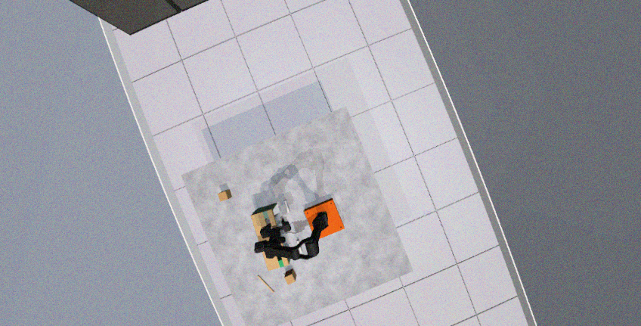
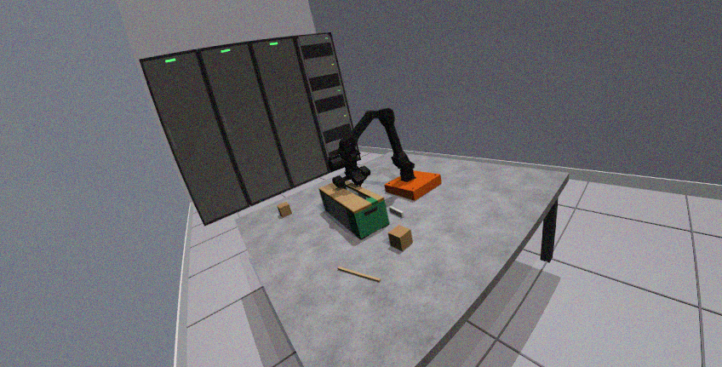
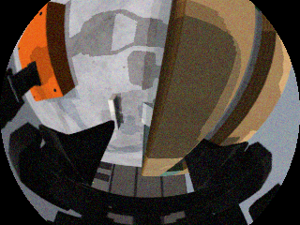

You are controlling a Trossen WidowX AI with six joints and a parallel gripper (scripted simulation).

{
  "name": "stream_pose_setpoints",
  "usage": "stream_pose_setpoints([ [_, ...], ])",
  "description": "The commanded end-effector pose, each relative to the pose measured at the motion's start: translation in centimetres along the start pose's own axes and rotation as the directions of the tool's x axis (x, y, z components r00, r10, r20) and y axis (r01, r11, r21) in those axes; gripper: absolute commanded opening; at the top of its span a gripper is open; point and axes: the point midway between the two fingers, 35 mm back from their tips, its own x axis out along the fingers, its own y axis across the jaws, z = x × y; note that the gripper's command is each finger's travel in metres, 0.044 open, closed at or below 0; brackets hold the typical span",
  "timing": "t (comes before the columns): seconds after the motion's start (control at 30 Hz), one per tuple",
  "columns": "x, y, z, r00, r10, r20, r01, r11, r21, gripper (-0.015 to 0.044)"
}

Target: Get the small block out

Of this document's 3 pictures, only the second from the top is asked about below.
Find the tan wooden stick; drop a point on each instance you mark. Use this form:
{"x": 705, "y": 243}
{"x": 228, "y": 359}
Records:
{"x": 359, "y": 274}

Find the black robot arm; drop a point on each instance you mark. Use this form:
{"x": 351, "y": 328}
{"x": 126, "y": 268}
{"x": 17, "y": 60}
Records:
{"x": 346, "y": 156}

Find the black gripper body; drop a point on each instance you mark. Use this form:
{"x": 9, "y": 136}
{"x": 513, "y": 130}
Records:
{"x": 339, "y": 182}

